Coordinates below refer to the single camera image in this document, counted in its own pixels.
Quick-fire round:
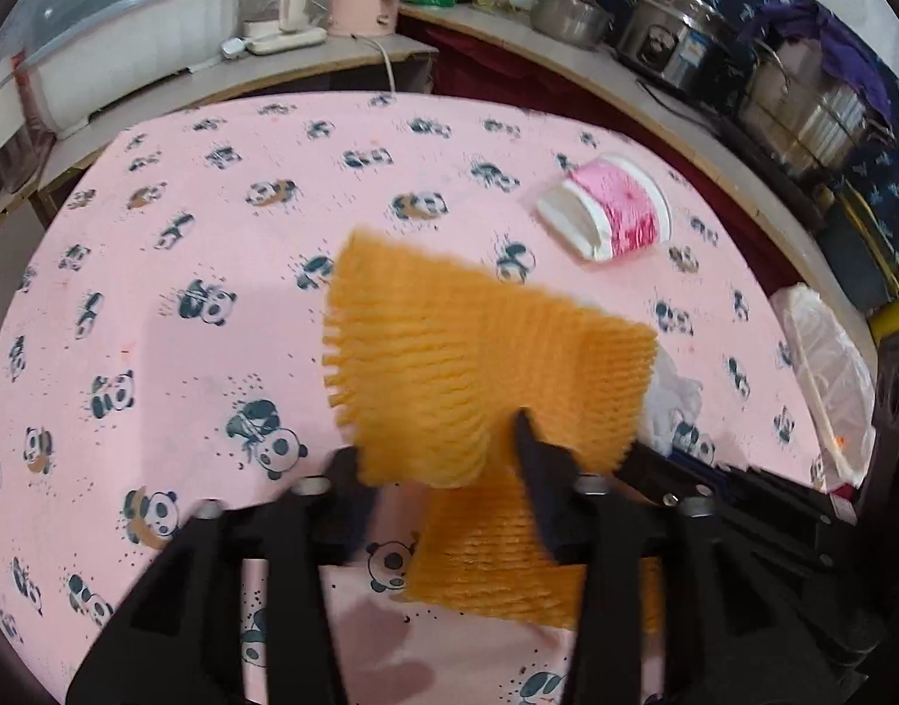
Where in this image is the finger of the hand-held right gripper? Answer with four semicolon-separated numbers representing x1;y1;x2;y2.
617;441;724;509

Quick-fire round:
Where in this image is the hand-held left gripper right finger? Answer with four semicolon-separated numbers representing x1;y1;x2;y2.
512;411;836;705

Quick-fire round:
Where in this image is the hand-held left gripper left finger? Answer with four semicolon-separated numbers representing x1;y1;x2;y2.
66;446;382;705

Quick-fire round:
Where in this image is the orange foam fruit net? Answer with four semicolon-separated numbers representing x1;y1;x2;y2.
405;466;667;633
323;227;660;489

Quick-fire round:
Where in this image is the white lined trash bin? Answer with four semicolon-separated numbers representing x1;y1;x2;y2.
769;283;878;489

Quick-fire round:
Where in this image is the crumpled white tissue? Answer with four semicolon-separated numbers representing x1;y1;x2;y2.
636;348;707;456

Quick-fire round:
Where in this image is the yellow box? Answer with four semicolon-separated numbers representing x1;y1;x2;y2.
868;300;899;343

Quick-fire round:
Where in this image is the crushed pink paper cup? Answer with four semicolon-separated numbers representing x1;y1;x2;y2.
535;154;675;263

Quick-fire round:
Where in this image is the pink panda tablecloth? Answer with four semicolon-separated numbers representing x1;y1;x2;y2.
0;92;828;705

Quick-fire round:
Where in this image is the large steel steamer pot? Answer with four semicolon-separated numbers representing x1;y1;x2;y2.
736;40;880;177

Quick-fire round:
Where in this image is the curved grey counter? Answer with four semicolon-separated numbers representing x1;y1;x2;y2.
398;4;825;310

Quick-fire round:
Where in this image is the silver rice cooker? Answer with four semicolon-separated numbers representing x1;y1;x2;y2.
615;0;733;100

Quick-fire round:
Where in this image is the wooden side shelf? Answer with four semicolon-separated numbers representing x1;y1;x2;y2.
34;33;440;199

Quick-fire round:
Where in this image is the purple cloth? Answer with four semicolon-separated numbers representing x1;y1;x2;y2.
739;0;891;119

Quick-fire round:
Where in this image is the small steel pot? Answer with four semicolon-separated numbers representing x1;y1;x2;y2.
530;0;613;51

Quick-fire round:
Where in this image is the white covered dish rack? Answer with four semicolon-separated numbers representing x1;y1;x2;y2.
0;0;249;140

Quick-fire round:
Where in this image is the black power cable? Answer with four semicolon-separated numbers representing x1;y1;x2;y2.
636;77;722;122

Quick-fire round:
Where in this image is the white kettle cable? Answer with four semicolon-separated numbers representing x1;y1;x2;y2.
354;33;401;95

